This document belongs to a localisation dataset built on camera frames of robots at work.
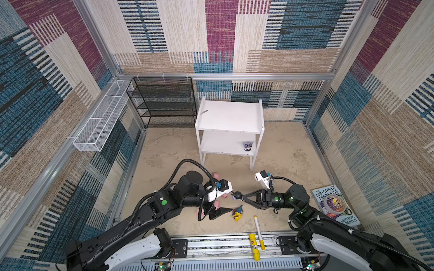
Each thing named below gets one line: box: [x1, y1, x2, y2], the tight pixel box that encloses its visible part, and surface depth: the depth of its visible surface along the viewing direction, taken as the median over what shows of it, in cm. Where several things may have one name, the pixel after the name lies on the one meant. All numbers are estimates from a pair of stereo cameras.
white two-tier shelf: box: [194, 97, 265, 172], surface depth 81 cm
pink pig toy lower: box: [214, 200, 221, 211], surface depth 85 cm
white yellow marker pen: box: [253, 215, 266, 251], surface depth 78 cm
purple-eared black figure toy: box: [242, 141, 254, 152], surface depth 85 cm
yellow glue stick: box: [249, 233, 261, 261], surface depth 74 cm
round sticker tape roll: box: [323, 194, 347, 215], surface depth 85 cm
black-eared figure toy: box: [232, 190, 244, 200], surface depth 67 cm
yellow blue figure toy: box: [232, 204, 244, 222], surface depth 82 cm
